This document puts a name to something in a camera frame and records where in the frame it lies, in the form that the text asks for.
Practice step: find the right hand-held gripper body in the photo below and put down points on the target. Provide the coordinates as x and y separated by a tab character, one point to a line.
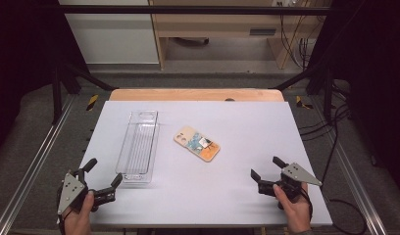
291	184

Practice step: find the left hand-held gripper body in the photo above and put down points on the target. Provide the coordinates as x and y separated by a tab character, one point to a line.
70	191

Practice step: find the clear plastic tray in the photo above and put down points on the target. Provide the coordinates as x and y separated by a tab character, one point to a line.
139	147

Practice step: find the person's right hand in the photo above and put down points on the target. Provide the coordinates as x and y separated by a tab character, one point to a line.
294	210

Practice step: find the person's left hand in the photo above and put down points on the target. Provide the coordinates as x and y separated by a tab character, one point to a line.
78	217

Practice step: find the yellow black striped tape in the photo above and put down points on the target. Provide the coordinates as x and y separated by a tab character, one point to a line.
301	103
92	102

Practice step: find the black metal stand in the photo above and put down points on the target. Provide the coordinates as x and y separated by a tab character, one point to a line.
327	94
57	94

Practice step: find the wooden table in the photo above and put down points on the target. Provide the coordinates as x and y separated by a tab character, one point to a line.
188	94

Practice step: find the dark curtain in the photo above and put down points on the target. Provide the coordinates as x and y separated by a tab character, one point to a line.
377	81
21	49

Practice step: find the white cabinet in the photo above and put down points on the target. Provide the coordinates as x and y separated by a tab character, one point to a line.
113	39

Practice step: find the white power strip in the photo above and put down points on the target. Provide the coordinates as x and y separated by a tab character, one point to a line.
286	2

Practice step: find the aluminium rail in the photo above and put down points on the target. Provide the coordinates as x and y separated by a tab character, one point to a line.
358	189
31	163

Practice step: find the black horizontal frame bar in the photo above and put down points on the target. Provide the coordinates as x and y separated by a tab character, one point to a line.
188	9

